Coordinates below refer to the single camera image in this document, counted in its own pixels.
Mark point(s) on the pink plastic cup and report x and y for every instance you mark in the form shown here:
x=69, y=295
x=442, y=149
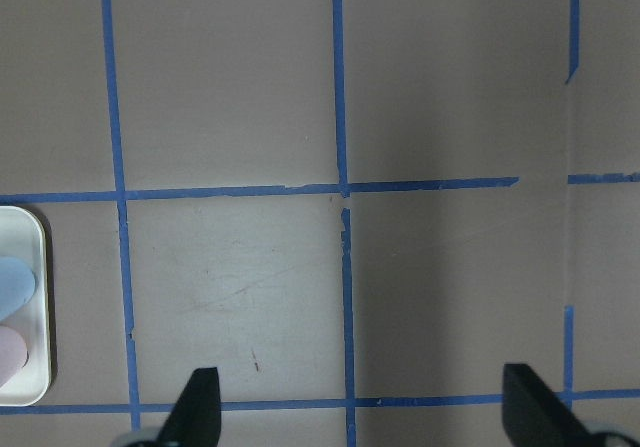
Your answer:
x=13, y=353

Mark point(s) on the cream plastic tray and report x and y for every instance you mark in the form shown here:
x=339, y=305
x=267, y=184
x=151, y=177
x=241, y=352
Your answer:
x=24, y=237

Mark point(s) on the blue cup near gripper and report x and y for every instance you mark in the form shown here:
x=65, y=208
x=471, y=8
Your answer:
x=18, y=285

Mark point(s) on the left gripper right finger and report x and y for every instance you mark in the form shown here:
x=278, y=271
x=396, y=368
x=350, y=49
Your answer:
x=533, y=416

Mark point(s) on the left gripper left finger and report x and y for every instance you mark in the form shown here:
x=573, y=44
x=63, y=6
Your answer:
x=195, y=419

